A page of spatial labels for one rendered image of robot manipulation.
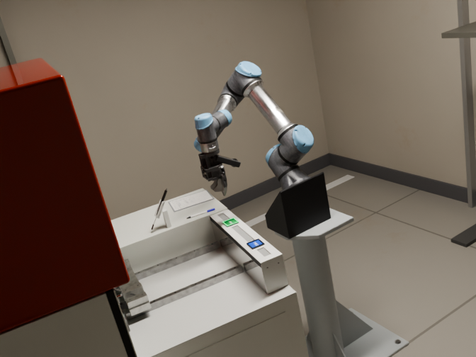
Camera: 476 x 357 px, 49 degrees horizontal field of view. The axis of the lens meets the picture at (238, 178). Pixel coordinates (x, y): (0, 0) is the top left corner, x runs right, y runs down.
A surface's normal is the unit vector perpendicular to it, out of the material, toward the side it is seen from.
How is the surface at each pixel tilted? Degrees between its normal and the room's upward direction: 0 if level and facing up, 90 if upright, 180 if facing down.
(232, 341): 90
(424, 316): 0
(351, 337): 90
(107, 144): 90
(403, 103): 90
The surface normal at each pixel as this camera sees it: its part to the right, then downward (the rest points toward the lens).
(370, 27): -0.83, 0.35
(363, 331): 0.52, 0.21
